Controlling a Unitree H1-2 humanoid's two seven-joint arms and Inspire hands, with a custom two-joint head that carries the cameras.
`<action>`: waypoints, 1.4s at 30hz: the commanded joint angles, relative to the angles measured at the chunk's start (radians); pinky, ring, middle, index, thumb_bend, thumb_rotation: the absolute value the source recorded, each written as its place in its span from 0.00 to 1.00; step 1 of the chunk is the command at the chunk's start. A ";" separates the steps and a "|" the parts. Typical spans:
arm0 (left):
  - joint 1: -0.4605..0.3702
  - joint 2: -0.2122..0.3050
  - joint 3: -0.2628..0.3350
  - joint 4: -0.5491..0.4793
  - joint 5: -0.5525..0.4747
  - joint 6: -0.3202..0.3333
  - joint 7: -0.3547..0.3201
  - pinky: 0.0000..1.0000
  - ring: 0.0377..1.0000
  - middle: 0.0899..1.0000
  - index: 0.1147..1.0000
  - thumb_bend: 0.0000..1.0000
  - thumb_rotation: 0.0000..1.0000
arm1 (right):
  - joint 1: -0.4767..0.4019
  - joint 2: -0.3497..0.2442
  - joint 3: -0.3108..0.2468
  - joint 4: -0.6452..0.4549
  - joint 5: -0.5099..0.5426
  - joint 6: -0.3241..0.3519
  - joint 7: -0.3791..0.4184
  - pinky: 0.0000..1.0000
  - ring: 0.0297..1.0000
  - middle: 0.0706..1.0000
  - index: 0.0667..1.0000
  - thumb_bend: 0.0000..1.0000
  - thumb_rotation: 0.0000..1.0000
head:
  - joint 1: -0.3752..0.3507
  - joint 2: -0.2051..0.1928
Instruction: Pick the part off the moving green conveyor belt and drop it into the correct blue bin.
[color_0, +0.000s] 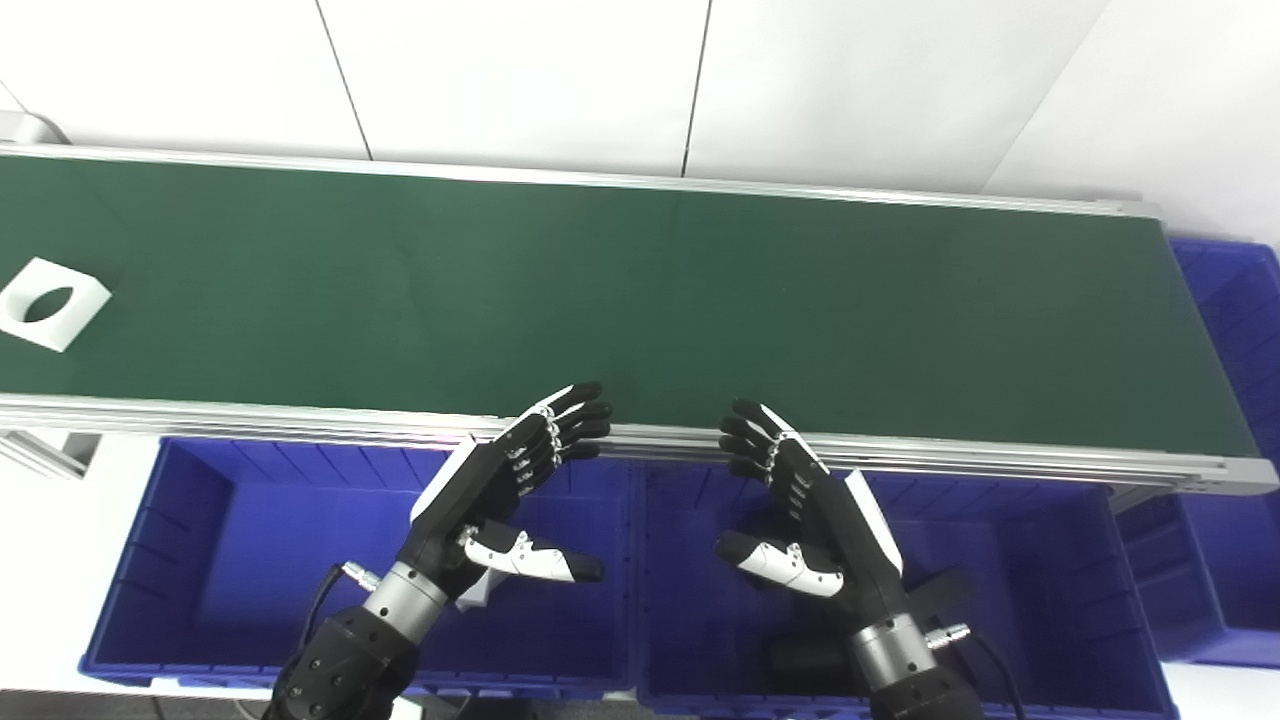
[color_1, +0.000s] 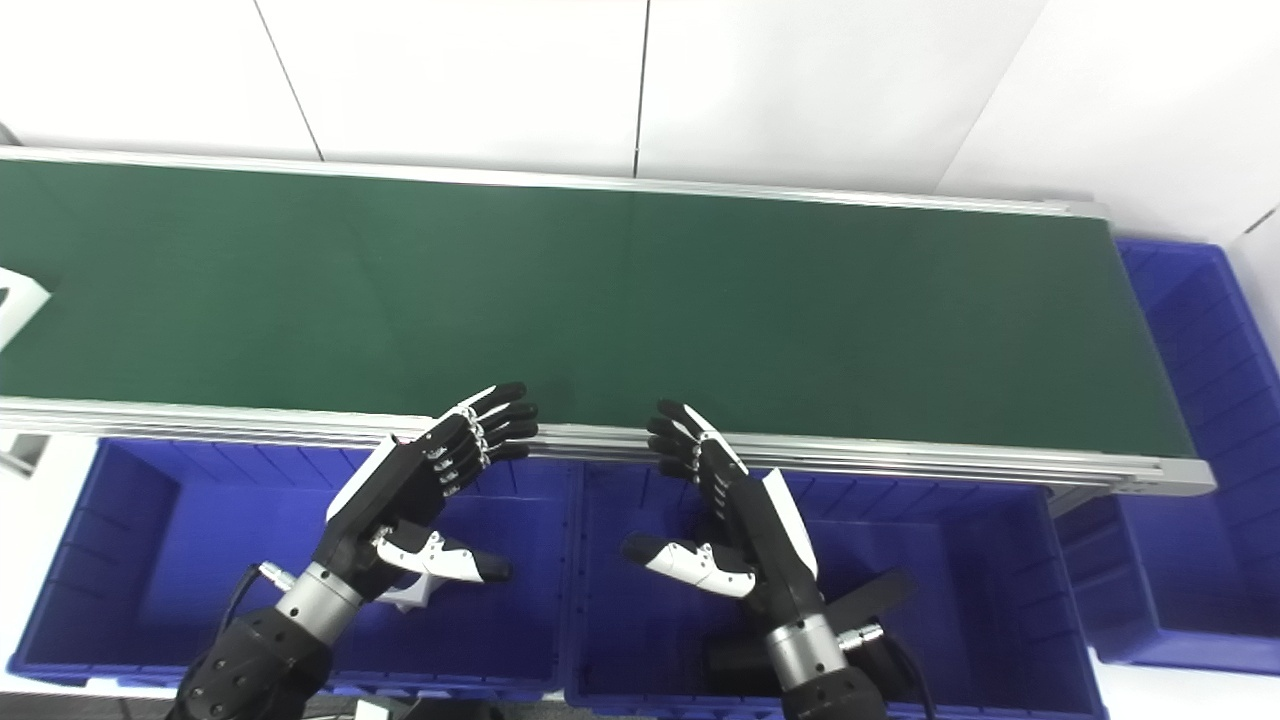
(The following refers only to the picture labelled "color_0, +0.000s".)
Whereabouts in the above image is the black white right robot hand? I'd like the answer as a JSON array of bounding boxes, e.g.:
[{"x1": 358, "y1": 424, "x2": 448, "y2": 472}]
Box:
[{"x1": 713, "y1": 399, "x2": 907, "y2": 628}]

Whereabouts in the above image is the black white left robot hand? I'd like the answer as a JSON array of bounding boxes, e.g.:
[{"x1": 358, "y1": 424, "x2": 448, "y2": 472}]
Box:
[{"x1": 398, "y1": 381, "x2": 614, "y2": 608}]

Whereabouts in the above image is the white square part with hole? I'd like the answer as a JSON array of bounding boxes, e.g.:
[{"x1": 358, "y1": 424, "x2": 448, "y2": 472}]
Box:
[{"x1": 0, "y1": 257, "x2": 112, "y2": 353}]

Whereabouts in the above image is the blue plastic bin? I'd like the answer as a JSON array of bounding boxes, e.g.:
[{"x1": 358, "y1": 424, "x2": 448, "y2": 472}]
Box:
[
  {"x1": 635, "y1": 460, "x2": 1181, "y2": 720},
  {"x1": 78, "y1": 437, "x2": 641, "y2": 698},
  {"x1": 1115, "y1": 237, "x2": 1280, "y2": 669}
]

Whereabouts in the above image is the aluminium conveyor support leg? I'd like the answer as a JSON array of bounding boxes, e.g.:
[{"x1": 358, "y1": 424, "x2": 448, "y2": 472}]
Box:
[{"x1": 0, "y1": 430, "x2": 101, "y2": 481}]

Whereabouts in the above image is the grey conveyor end cover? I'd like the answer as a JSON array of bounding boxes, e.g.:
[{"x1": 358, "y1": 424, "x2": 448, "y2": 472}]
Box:
[{"x1": 0, "y1": 110, "x2": 71, "y2": 147}]

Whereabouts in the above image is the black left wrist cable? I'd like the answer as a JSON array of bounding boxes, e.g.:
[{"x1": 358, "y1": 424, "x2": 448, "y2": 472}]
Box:
[{"x1": 300, "y1": 562, "x2": 383, "y2": 651}]

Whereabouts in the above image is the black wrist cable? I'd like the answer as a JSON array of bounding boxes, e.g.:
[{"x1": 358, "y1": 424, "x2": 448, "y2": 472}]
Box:
[
  {"x1": 925, "y1": 621, "x2": 1027, "y2": 720},
  {"x1": 300, "y1": 562, "x2": 383, "y2": 651}
]

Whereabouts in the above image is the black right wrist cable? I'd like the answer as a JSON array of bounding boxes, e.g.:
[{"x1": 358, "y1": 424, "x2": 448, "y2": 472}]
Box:
[{"x1": 925, "y1": 621, "x2": 1027, "y2": 720}]

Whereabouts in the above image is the green conveyor belt aluminium frame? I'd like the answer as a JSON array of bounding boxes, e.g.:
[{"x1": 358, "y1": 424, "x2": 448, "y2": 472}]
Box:
[{"x1": 0, "y1": 143, "x2": 1280, "y2": 498}]

